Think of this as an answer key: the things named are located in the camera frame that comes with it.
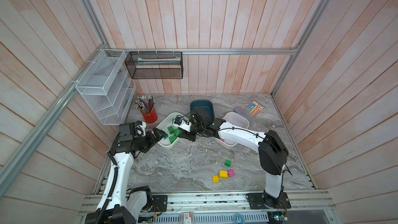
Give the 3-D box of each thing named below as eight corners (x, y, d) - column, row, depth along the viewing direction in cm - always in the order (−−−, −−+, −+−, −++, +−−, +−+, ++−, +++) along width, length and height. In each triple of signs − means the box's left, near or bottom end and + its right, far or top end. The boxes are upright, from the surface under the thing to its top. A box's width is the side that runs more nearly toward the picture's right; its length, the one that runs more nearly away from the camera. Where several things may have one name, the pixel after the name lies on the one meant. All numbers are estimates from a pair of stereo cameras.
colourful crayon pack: (245, 110, 114) (246, 108, 112) (253, 102, 119) (254, 100, 117) (255, 116, 110) (256, 115, 108) (263, 108, 115) (264, 106, 113)
